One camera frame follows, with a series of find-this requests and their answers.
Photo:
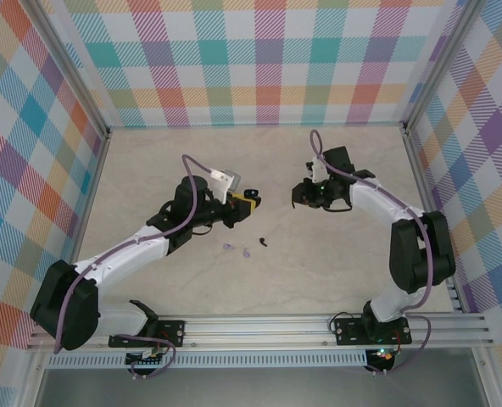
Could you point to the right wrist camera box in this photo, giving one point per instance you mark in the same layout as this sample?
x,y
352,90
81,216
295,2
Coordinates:
x,y
314,167

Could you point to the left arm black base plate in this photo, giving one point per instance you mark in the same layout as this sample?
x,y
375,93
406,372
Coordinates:
x,y
174,332

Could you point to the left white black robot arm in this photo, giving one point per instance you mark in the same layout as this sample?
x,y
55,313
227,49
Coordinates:
x,y
119,258

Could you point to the aluminium mounting rail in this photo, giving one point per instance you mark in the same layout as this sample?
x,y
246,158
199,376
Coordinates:
x,y
255,330

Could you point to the aluminium frame corner post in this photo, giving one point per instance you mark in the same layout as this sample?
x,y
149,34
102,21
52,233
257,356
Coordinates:
x,y
435,68
68,68

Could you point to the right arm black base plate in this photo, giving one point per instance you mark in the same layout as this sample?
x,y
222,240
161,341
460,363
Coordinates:
x,y
348,332

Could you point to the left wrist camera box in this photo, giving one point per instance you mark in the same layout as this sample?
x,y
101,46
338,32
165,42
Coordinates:
x,y
225,180

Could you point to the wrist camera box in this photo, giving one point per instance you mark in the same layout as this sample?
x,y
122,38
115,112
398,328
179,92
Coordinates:
x,y
314,167
225,180

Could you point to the aluminium frame side rail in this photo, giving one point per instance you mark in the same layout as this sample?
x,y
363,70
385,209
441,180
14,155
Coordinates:
x,y
422,182
89,199

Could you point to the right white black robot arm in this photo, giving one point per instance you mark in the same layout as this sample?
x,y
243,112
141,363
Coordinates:
x,y
420,250

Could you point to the grey metal shelf panel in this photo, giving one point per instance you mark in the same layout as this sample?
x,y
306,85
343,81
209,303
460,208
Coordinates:
x,y
255,388

